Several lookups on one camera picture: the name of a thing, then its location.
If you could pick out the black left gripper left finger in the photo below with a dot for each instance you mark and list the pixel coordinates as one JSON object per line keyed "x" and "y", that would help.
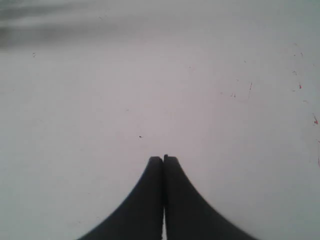
{"x": 140, "y": 215}

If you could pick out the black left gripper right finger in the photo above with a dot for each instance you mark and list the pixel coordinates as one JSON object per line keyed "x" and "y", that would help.
{"x": 188, "y": 216}

